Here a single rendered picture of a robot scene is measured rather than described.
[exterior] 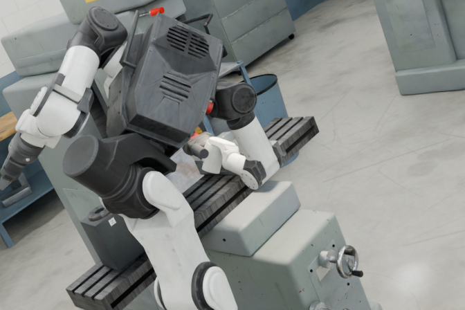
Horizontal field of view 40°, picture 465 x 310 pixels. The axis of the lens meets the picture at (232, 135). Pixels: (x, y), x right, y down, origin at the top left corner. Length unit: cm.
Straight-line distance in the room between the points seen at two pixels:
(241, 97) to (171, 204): 39
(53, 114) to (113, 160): 19
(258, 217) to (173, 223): 74
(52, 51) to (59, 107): 112
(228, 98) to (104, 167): 47
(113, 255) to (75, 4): 90
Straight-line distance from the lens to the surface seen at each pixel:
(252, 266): 240
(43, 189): 607
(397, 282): 328
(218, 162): 223
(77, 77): 164
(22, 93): 284
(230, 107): 184
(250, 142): 194
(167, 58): 167
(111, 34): 176
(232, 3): 763
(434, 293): 316
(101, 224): 218
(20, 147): 192
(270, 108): 466
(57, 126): 163
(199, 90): 168
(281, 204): 245
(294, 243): 233
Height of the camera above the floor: 194
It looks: 19 degrees down
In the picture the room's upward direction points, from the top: 23 degrees counter-clockwise
